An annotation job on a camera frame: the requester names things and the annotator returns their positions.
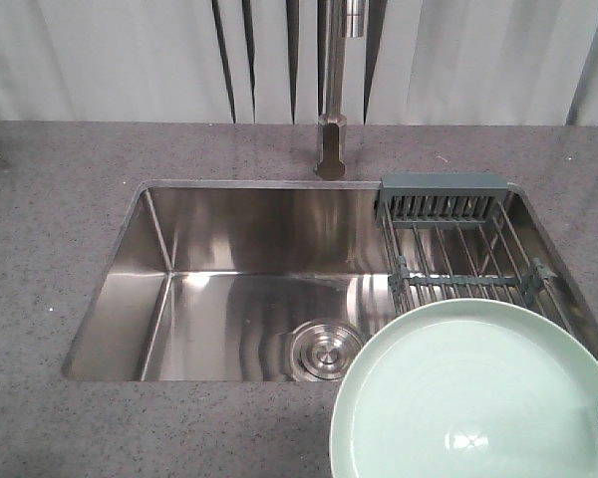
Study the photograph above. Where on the light green round plate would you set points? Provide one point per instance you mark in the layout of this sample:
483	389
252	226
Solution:
468	388

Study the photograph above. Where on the grey sink drying rack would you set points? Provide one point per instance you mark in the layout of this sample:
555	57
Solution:
467	235

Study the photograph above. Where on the steel sink drain strainer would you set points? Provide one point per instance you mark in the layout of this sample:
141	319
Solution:
320	351

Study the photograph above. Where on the white pleated curtain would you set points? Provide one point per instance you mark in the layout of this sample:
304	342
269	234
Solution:
418	62

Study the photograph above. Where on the stainless steel sink basin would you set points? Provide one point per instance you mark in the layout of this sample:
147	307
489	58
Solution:
207	275

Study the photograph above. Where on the stainless steel faucet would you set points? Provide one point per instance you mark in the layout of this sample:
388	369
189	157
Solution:
345	19

